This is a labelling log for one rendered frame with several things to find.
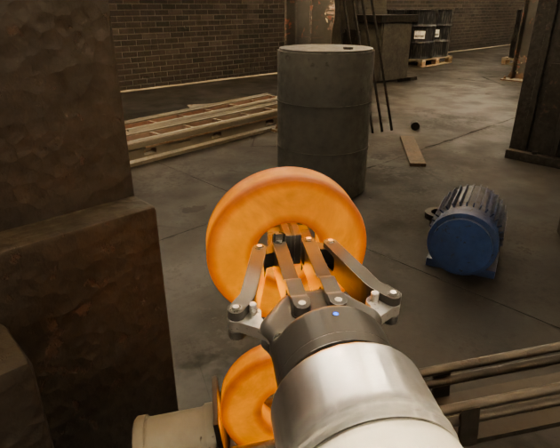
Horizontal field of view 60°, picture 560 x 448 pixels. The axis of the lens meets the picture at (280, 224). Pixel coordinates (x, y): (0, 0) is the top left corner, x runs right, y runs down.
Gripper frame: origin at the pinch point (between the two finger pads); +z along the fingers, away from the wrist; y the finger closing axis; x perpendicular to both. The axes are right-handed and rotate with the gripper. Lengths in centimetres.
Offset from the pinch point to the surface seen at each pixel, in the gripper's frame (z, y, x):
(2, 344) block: 1.7, -28.7, -11.6
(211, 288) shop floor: 135, -9, -98
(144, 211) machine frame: 18.5, -15.5, -5.5
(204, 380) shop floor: 79, -13, -96
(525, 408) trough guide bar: -5.0, 27.5, -22.6
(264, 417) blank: -1.9, -2.5, -22.4
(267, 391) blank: -2.5, -2.3, -17.9
